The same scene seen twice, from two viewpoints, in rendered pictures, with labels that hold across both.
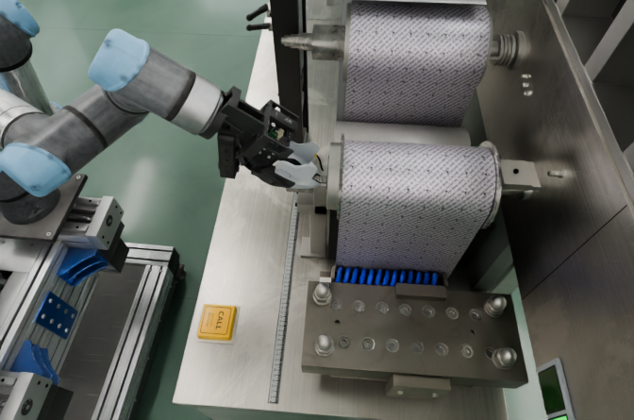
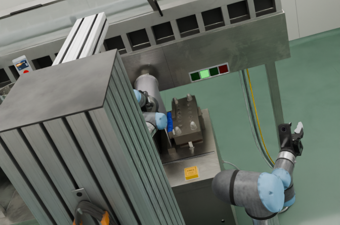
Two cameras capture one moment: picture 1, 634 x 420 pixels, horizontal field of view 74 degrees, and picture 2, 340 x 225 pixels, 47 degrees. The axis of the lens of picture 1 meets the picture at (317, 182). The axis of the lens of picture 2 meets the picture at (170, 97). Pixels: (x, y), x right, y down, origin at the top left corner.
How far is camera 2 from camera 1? 1.91 m
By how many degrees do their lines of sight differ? 64
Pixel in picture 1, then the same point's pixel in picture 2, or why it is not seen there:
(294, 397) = (211, 147)
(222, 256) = not seen: hidden behind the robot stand
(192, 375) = (211, 173)
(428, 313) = (179, 113)
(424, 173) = (147, 85)
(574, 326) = (182, 66)
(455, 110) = not seen: hidden behind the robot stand
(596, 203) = (159, 54)
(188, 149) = not seen: outside the picture
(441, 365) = (194, 107)
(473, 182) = (149, 79)
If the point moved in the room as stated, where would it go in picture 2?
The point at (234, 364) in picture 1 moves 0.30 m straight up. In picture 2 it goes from (205, 165) to (192, 122)
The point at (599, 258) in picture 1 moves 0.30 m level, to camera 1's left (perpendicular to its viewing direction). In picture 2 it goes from (169, 55) to (175, 78)
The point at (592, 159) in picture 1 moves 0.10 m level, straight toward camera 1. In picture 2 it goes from (149, 53) to (161, 55)
